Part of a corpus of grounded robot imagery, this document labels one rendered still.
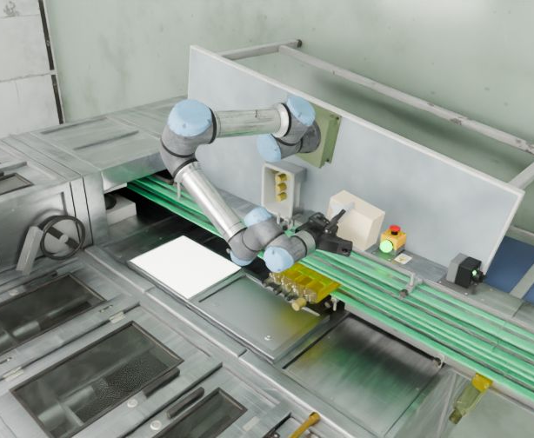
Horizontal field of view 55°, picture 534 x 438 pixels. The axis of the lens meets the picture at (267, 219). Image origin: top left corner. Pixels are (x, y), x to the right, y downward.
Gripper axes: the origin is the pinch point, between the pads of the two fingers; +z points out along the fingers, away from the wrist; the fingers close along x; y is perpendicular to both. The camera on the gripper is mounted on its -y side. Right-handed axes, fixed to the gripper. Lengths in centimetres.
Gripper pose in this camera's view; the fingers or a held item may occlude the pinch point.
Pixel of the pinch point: (350, 222)
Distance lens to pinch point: 167.4
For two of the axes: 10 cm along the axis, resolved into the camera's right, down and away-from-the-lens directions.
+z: 6.7, -3.4, 6.6
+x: -1.3, 8.2, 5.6
